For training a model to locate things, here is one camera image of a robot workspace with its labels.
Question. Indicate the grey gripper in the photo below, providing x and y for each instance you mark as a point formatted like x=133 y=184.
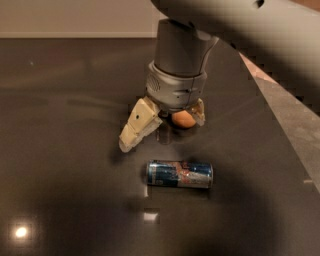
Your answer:
x=176 y=90

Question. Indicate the blue silver redbull can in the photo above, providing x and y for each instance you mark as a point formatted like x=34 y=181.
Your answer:
x=182 y=174

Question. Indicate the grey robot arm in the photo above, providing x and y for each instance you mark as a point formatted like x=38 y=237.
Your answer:
x=279 y=36

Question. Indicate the orange fruit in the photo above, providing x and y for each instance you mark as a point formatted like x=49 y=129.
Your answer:
x=183 y=120

